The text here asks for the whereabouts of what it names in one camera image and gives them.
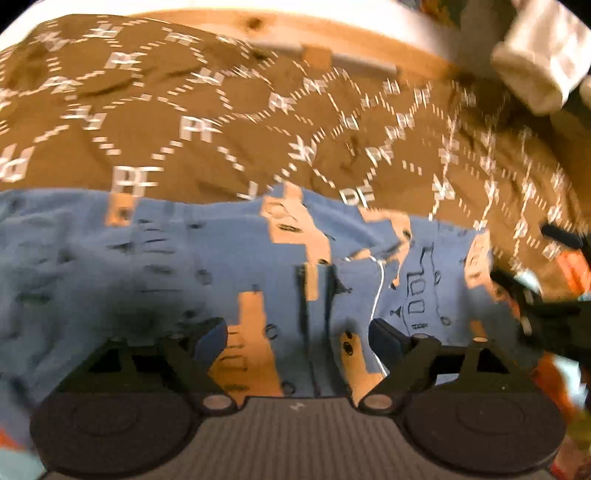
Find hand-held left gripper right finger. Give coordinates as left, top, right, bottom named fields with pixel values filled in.
left=358, top=318, right=536, bottom=412

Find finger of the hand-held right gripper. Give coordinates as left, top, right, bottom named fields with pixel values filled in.
left=541, top=223, right=588, bottom=248
left=488, top=269, right=544, bottom=302

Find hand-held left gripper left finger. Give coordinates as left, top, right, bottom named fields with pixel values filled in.
left=69, top=318, right=237, bottom=412

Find blue pants with orange print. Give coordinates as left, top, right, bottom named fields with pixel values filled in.
left=0, top=181, right=543, bottom=418

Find white rolled cloth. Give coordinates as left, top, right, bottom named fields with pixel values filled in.
left=490, top=0, right=591, bottom=115

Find brown patterned blanket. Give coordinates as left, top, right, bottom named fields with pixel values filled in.
left=0, top=13, right=591, bottom=305

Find wooden bed frame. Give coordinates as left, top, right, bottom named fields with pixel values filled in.
left=131, top=8, right=465, bottom=80

